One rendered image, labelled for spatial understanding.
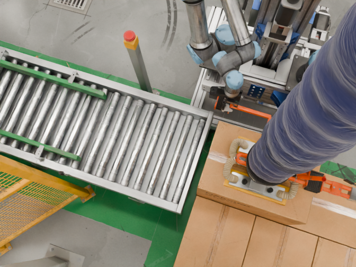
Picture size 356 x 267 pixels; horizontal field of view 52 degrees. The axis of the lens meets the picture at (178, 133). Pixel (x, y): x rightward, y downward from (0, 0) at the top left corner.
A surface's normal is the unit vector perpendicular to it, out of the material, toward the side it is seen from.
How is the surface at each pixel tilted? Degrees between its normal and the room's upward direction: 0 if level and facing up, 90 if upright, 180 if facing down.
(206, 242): 0
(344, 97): 76
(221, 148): 0
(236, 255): 0
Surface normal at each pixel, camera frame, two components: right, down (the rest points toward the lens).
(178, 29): -0.04, -0.25
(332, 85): -0.96, 0.15
